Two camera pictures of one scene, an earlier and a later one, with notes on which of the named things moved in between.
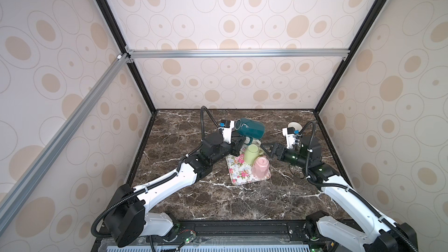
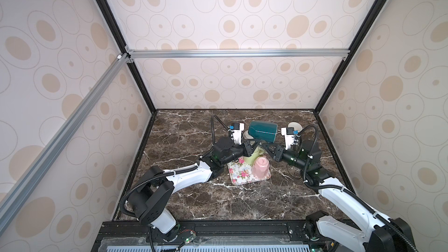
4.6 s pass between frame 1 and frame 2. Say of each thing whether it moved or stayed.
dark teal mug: moved
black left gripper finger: moved
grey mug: stayed
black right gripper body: stayed
